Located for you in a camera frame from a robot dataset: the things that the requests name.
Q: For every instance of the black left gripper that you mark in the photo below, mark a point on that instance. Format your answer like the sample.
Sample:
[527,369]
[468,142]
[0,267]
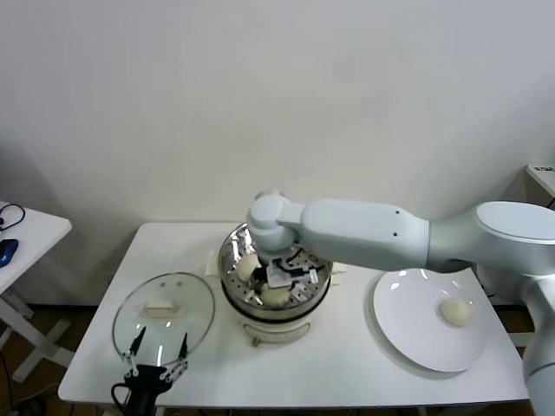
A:
[147,377]

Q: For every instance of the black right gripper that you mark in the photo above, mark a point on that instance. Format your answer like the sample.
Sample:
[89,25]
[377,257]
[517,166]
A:
[260,279]

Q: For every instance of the white steamed baozi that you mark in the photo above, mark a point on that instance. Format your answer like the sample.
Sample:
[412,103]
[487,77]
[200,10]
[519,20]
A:
[454,312]
[247,268]
[274,297]

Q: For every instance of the round glass pot lid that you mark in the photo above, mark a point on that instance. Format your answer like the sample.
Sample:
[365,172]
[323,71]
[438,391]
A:
[161,310]

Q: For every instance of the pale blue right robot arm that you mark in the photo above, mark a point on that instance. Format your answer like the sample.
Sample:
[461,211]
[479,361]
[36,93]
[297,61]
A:
[368,234]

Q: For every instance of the stainless steel steamer basket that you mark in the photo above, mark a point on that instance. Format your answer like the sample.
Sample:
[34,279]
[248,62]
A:
[232,260]

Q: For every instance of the white electric cooker base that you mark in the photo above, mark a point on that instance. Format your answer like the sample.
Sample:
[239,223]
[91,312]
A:
[277,331]

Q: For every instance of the white round plate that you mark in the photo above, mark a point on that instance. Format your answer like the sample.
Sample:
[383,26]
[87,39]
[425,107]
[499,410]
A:
[412,312]

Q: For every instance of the white side table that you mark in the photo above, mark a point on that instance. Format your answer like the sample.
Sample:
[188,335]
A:
[43,225]

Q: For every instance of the blue computer mouse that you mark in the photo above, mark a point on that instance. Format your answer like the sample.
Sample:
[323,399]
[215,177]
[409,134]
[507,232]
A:
[8,251]

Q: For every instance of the white shelf with label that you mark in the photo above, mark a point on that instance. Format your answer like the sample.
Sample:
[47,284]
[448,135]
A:
[544,177]

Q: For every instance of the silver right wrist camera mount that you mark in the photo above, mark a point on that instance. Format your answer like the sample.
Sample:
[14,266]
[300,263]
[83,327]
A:
[277,277]

